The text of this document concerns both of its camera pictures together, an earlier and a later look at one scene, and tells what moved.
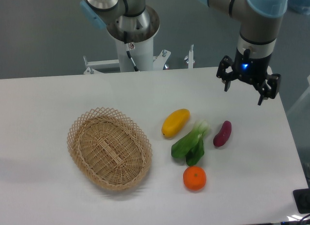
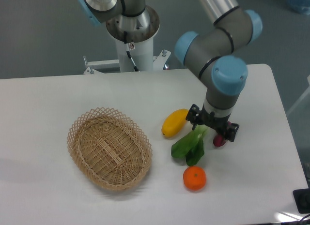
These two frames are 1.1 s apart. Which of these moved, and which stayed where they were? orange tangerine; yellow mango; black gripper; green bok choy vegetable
Moved: black gripper
Stayed: orange tangerine; yellow mango; green bok choy vegetable
